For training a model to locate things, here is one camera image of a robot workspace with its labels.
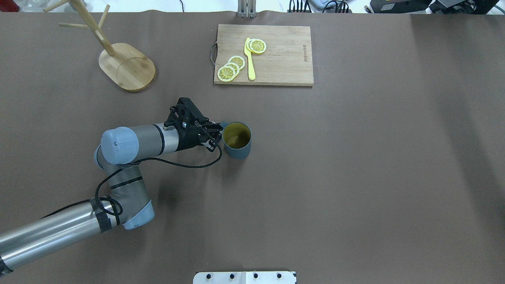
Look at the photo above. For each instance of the dark teal mug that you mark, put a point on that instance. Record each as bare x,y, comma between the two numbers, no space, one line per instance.
236,137

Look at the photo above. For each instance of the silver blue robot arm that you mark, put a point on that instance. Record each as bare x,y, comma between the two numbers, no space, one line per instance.
120,199

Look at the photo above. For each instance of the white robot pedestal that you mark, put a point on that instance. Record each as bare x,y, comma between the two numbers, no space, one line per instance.
245,277

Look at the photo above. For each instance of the lemon slice top stack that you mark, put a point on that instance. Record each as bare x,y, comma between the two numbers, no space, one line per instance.
238,60

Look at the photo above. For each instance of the bamboo cutting board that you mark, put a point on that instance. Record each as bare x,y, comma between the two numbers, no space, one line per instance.
287,60

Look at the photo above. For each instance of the aluminium frame post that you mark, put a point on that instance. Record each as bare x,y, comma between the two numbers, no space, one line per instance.
246,9

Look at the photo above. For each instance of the lemon slice under single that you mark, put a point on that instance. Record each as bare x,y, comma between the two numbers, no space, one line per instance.
247,45

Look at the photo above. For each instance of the lemon slice stack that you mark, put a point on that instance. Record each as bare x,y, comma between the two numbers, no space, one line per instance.
238,60
234,66

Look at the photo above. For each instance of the yellow plastic knife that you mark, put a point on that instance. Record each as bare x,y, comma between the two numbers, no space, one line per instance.
250,66

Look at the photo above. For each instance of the lemon slice single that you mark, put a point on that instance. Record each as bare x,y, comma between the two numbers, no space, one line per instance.
258,46

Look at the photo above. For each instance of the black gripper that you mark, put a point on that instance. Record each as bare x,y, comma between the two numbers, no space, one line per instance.
187,141

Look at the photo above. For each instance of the wooden cup storage rack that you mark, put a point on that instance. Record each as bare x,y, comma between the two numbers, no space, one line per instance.
125,65

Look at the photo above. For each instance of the lemon slice middle stack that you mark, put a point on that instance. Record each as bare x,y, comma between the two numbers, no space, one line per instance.
234,66

